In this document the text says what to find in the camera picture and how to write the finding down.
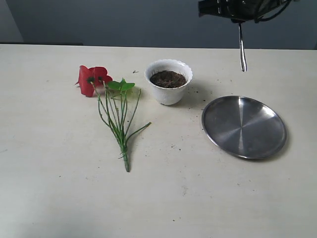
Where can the round steel plate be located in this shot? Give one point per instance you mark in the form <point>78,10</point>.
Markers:
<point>244,127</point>

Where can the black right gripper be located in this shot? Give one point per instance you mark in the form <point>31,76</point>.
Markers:
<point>246,10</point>

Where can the white plastic flower pot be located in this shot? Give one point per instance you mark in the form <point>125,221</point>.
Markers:
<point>168,96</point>

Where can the red artificial flower with stems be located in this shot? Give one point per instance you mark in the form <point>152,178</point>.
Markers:
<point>112,97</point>

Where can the brown soil clump with roots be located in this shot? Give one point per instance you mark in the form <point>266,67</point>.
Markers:
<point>168,79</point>

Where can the steel spork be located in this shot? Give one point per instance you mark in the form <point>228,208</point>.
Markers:
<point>242,49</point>

